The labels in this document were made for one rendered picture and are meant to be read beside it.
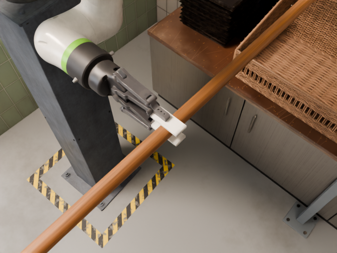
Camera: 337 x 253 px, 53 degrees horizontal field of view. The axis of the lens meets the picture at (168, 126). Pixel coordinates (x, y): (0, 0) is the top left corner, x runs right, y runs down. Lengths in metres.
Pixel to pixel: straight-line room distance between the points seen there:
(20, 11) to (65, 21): 0.17
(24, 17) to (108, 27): 0.21
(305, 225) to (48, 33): 1.57
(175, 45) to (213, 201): 0.84
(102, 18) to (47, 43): 0.14
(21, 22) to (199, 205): 1.31
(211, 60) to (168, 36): 0.26
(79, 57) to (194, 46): 1.01
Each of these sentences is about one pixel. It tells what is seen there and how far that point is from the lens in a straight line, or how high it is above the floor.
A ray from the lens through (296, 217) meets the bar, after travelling 1.96.
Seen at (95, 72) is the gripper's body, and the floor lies 1.23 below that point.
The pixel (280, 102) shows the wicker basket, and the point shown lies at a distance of 1.52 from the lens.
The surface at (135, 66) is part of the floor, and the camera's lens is 2.39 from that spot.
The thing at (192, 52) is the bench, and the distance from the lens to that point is 1.66.
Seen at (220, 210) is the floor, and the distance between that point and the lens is 1.88.
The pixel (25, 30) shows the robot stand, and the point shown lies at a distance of 0.97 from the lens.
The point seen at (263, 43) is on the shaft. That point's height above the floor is 1.21.
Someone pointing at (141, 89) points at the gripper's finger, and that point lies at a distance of 0.66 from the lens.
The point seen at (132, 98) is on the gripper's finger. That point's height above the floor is 1.22.
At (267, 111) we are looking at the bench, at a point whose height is 0.57.
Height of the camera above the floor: 1.77
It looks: 58 degrees down
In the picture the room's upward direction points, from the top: straight up
